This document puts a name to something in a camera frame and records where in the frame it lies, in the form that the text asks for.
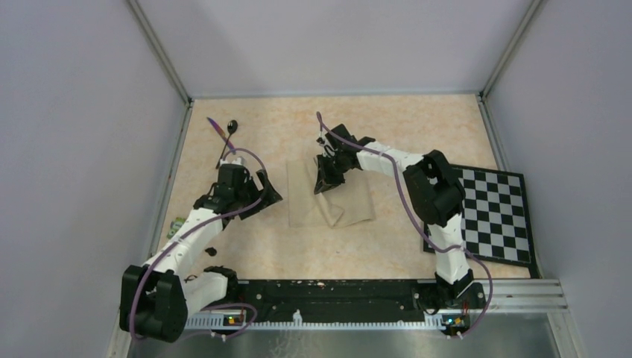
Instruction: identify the black white checkerboard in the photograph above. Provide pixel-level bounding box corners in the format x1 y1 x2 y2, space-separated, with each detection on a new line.
453 165 541 279

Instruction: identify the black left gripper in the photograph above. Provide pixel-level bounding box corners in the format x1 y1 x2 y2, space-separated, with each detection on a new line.
234 169 282 219

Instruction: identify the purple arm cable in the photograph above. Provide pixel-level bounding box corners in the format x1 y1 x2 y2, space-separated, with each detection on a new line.
128 148 270 342
315 110 495 340

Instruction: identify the black spoon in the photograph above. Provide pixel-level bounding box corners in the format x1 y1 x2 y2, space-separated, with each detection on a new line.
215 119 238 169

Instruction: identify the green white small package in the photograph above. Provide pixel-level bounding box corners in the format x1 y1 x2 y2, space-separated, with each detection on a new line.
166 217 186 239

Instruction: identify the small black object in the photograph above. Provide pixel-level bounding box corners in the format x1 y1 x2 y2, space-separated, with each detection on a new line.
205 247 218 257

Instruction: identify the aluminium front rail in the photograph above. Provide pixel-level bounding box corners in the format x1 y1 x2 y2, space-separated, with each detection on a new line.
118 277 569 331

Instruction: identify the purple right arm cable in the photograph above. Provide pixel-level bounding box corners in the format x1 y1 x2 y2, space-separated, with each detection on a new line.
315 110 495 340

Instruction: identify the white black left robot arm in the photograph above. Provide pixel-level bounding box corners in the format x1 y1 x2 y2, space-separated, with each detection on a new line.
119 161 282 342

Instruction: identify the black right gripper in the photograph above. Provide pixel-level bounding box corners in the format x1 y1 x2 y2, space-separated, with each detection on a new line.
315 153 348 195

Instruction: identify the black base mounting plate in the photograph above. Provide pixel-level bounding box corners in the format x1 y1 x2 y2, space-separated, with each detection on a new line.
221 279 486 323

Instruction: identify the iridescent purple knife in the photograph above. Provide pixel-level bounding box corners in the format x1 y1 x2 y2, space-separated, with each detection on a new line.
206 117 234 150

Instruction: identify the cream cloth napkin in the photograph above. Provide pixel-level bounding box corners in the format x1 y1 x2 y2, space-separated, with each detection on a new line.
286 159 376 228

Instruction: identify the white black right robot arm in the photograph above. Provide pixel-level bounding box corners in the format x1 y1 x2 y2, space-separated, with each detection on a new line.
314 124 474 307

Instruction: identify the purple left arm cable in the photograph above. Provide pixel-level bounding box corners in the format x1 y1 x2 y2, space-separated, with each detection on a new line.
128 148 270 342

